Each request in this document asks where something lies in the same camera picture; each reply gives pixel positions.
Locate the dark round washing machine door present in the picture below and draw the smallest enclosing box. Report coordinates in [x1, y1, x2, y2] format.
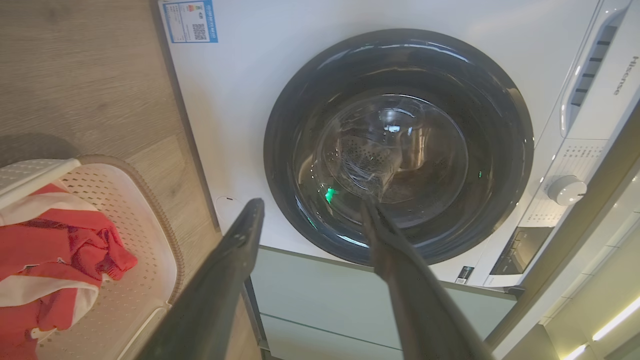
[263, 28, 535, 267]

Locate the grey countertop edge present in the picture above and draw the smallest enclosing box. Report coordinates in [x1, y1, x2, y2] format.
[485, 100, 640, 360]

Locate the white front-load washing machine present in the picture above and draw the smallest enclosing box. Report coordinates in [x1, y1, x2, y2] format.
[157, 0, 640, 289]

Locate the white perforated laundry basket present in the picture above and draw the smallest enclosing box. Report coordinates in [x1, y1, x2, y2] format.
[0, 155, 186, 360]

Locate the round filter cover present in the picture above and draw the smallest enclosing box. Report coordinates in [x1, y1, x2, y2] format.
[215, 196, 249, 231]

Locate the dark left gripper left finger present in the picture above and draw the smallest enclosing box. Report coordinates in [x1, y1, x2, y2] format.
[136, 198, 265, 360]

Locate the dark display panel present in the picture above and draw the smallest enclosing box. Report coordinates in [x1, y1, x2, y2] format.
[490, 226, 553, 276]

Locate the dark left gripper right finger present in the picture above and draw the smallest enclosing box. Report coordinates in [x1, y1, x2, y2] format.
[361, 196, 496, 360]

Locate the white detergent drawer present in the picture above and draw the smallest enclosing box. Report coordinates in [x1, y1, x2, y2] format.
[559, 0, 640, 141]

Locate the blue energy label sticker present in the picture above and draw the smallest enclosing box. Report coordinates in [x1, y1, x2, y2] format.
[162, 0, 219, 44]

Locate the red and white garment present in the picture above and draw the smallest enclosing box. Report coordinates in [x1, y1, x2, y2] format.
[0, 182, 138, 360]

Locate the pale green cabinet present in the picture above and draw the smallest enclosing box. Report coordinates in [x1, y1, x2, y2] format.
[242, 245, 517, 360]

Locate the white control knob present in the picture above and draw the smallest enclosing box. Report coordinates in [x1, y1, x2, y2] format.
[547, 175, 588, 207]

